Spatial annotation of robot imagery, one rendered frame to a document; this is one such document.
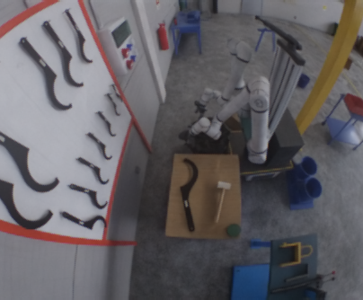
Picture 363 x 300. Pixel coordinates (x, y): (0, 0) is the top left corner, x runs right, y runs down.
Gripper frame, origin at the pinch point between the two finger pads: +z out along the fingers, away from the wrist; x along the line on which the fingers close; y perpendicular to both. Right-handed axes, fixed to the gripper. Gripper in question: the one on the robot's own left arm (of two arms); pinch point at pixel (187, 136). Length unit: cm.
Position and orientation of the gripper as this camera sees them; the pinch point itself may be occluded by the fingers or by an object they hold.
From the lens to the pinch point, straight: 159.3
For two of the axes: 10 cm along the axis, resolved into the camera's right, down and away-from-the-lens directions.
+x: -1.4, 9.1, -3.9
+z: -4.1, 3.0, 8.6
